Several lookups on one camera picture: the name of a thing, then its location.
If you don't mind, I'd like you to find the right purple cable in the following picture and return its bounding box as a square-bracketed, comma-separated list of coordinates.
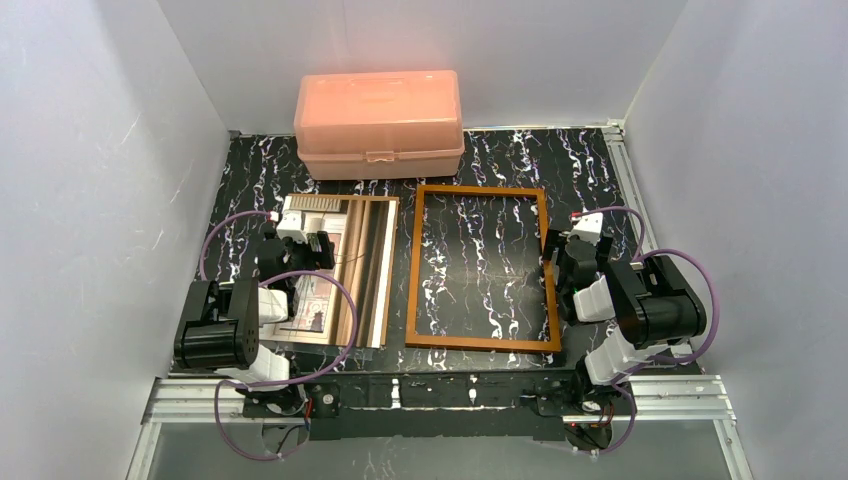
[572, 205, 721, 457]

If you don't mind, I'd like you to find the purple cable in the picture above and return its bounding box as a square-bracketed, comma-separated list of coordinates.
[198, 210, 360, 463]
[572, 205, 721, 457]

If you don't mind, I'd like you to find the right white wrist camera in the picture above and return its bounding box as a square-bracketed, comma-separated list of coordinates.
[568, 213, 603, 246]

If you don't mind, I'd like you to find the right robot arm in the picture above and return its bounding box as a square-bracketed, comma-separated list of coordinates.
[542, 230, 707, 394]

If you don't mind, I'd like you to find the aluminium front rail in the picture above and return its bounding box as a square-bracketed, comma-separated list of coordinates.
[143, 372, 736, 423]

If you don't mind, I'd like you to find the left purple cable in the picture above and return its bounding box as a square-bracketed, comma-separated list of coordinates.
[198, 210, 360, 463]

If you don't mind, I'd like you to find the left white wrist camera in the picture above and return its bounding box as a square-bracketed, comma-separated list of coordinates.
[275, 210, 324, 244]

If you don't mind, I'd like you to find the clear acrylic sheet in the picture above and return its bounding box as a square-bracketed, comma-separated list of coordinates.
[285, 343, 380, 362]

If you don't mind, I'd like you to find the window and plant photo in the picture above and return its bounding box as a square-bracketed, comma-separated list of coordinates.
[260, 194, 400, 348]

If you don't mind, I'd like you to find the pink plastic storage box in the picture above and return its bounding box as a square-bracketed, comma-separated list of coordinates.
[294, 70, 465, 181]

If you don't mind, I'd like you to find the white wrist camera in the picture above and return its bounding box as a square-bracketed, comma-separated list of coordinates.
[275, 210, 324, 244]
[568, 213, 603, 246]

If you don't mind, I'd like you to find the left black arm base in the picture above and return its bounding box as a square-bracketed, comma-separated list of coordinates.
[237, 383, 341, 419]

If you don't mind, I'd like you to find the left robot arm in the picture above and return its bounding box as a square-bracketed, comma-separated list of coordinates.
[173, 229, 335, 390]

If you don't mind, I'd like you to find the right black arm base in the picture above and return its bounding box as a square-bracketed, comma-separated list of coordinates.
[533, 379, 635, 422]

